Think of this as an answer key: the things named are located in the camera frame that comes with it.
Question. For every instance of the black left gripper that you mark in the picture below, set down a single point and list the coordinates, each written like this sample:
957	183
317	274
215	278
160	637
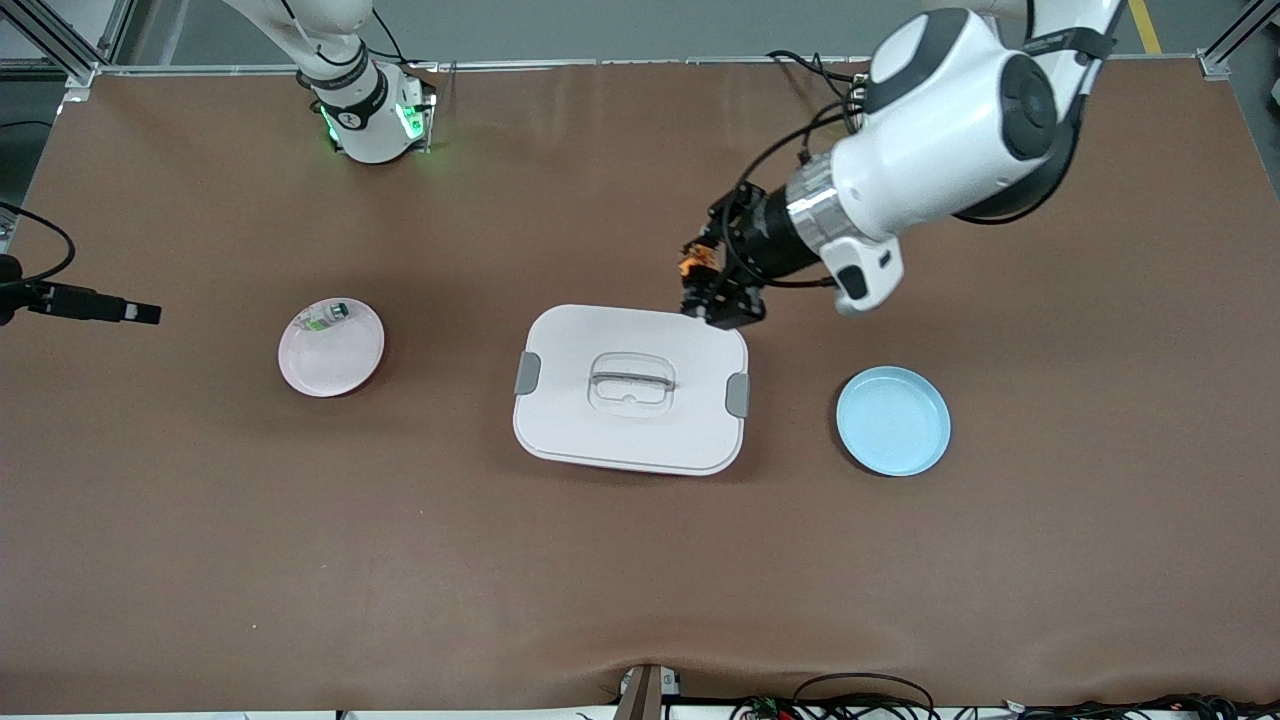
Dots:
768	240

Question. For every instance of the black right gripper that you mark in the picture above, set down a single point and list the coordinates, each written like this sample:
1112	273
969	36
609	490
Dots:
62	299

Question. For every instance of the orange and black push-button switch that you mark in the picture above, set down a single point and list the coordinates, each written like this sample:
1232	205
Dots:
690	265

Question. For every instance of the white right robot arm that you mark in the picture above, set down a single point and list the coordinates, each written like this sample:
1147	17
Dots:
365	110

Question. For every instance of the grey box latch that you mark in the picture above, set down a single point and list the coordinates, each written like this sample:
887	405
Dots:
738	395
527	373

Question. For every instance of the pink box with white lid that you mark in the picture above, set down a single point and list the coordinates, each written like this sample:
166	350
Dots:
630	440

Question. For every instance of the light blue round plate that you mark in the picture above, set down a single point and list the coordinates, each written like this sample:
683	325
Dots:
893	420

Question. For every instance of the pale pink round plate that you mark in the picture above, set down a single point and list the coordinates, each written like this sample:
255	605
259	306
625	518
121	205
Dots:
335	360

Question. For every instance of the green and silver push-button switch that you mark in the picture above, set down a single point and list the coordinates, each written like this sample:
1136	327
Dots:
322	318

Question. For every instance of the aluminium frame profile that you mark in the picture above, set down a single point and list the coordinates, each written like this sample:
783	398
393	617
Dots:
1215	62
55	40

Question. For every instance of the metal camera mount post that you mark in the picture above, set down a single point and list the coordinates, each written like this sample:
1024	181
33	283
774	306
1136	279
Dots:
645	695

